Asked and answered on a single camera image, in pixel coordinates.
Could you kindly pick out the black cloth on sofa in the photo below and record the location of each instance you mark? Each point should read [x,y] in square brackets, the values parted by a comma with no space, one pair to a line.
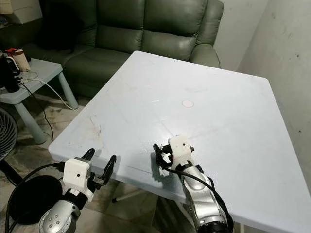
[63,24]

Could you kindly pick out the white round table plug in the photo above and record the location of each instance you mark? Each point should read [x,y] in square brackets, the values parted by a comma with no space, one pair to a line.
[187,103]

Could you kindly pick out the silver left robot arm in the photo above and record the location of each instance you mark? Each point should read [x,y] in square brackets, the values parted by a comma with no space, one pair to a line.
[59,217]

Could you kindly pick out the white table leg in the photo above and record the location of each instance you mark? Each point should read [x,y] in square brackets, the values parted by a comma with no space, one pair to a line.
[133,196]

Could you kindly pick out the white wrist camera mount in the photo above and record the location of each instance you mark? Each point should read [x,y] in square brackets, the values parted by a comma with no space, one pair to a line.
[77,174]
[181,149]

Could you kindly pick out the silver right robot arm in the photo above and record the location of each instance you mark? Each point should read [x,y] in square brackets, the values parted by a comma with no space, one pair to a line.
[204,201]

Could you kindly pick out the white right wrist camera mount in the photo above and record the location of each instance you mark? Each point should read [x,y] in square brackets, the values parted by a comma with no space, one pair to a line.
[181,149]

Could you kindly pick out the green leather sofa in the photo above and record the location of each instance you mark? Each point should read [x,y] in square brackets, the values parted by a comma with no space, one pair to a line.
[165,29]

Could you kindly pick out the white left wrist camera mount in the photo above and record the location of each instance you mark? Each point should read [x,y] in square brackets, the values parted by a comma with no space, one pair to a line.
[77,174]

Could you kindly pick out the white storage box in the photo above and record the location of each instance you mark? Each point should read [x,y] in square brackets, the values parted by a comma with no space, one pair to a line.
[24,10]

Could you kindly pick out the light blue side table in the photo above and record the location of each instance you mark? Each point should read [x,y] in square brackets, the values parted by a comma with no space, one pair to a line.
[46,73]

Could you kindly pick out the black standing fan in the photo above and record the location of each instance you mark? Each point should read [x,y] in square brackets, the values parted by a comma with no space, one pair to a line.
[35,199]

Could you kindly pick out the black kettle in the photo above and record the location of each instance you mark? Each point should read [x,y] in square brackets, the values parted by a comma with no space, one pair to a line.
[8,75]

